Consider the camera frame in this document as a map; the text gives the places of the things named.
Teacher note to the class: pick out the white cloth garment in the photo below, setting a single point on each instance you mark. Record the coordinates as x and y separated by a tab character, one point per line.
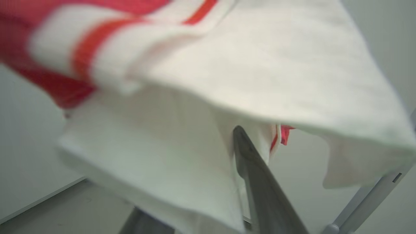
266	71

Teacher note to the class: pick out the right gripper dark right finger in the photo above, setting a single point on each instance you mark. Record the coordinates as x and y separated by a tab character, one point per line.
263	191

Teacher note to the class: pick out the grey partition post with feet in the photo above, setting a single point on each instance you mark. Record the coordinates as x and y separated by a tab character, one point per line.
367	201

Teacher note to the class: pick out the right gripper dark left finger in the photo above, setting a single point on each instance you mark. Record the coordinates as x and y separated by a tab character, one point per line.
143	224

